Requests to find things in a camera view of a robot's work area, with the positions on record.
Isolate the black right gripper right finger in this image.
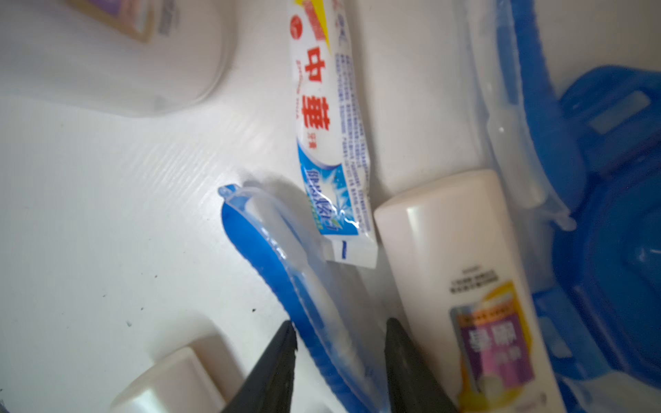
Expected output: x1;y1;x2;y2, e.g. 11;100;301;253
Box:
385;318;459;413

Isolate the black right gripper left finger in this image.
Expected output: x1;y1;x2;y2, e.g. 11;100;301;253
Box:
222;321;298;413

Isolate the blue toothbrush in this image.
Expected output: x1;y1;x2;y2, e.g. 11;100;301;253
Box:
461;1;587;232
218;184;390;412

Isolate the toothpaste tube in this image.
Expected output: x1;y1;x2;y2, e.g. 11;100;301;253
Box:
287;1;379;268

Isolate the clear plastic container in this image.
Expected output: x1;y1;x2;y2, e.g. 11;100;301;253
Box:
1;1;229;117

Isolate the front white bottle gold cap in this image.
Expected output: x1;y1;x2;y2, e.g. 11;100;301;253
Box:
109;347;227;413

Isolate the white bottle purple label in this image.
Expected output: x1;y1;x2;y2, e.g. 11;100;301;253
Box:
374;170;565;412

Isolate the blue lid upper left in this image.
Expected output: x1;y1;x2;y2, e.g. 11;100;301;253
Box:
533;65;660;412

